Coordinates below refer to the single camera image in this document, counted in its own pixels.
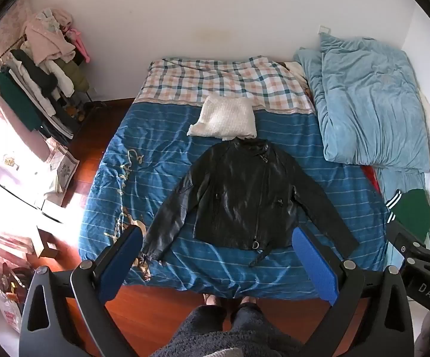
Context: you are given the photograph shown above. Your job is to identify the light blue quilt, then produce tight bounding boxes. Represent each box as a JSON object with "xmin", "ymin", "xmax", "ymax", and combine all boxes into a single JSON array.
[{"xmin": 294, "ymin": 33, "xmax": 430, "ymax": 173}]

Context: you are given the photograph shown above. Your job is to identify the red cloth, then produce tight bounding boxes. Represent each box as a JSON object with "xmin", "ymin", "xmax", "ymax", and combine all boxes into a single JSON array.
[{"xmin": 361, "ymin": 165, "xmax": 381, "ymax": 194}]

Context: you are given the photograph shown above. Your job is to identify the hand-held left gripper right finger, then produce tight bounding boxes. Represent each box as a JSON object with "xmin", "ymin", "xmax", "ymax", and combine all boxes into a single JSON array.
[{"xmin": 292, "ymin": 226, "xmax": 415, "ymax": 357}]

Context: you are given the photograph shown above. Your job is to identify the olive puffer jacket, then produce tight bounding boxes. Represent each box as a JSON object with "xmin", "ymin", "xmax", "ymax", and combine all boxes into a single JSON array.
[{"xmin": 56, "ymin": 59, "xmax": 90, "ymax": 92}]

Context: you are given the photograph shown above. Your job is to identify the black leather jacket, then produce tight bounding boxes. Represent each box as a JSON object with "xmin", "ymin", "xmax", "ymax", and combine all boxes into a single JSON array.
[{"xmin": 140, "ymin": 138, "xmax": 360, "ymax": 267}]

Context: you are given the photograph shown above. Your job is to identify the dark green garment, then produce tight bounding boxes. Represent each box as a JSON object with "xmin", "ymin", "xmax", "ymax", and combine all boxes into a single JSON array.
[{"xmin": 0, "ymin": 69, "xmax": 41, "ymax": 133}]

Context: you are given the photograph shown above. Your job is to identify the metal clothes rack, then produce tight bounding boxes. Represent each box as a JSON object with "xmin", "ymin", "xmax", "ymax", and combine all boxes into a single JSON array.
[{"xmin": 0, "ymin": 33, "xmax": 106, "ymax": 146}]

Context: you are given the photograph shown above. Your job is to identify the embroidered white cloth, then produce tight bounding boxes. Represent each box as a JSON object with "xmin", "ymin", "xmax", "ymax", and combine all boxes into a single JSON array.
[{"xmin": 44, "ymin": 137, "xmax": 81, "ymax": 207}]

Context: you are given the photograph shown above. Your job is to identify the person's gray fleece pants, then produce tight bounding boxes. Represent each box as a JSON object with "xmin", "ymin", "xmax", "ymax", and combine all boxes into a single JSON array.
[{"xmin": 151, "ymin": 303, "xmax": 305, "ymax": 357}]

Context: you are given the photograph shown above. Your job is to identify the green jacket with striped cuff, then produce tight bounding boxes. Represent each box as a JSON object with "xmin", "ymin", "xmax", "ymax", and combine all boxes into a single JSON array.
[{"xmin": 385, "ymin": 189, "xmax": 430, "ymax": 248}]

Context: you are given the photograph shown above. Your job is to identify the pink coat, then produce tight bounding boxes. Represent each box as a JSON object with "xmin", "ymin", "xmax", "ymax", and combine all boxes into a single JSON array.
[{"xmin": 24, "ymin": 7, "xmax": 76, "ymax": 65}]

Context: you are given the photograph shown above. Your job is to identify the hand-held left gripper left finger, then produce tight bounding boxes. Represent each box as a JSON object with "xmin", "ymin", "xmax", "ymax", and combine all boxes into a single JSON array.
[{"xmin": 19, "ymin": 226, "xmax": 143, "ymax": 357}]

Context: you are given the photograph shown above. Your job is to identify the plaid checked blanket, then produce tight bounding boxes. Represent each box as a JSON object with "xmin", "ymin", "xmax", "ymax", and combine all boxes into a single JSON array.
[{"xmin": 135, "ymin": 57, "xmax": 317, "ymax": 114}]

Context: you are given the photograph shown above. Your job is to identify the black garment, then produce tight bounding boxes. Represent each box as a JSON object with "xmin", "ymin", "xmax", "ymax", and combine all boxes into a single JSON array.
[{"xmin": 12, "ymin": 49, "xmax": 60, "ymax": 98}]

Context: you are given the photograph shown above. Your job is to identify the white plastic bag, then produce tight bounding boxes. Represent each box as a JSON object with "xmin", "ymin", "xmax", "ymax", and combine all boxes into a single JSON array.
[{"xmin": 0, "ymin": 288, "xmax": 24, "ymax": 334}]

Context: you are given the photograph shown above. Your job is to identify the white knitted sweater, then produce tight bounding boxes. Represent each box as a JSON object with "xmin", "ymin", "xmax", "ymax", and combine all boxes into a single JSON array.
[{"xmin": 187, "ymin": 96, "xmax": 257, "ymax": 141}]

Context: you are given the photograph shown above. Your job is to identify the white garment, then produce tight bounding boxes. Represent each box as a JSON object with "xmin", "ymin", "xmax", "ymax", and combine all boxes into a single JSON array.
[{"xmin": 8, "ymin": 59, "xmax": 58, "ymax": 117}]

